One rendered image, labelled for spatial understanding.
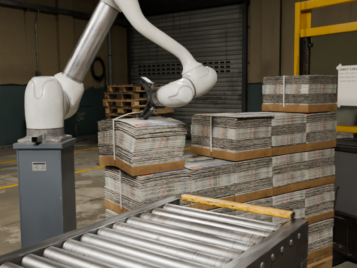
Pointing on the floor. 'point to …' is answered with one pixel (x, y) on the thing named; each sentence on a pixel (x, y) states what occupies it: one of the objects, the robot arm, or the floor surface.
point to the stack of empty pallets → (122, 109)
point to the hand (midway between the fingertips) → (136, 99)
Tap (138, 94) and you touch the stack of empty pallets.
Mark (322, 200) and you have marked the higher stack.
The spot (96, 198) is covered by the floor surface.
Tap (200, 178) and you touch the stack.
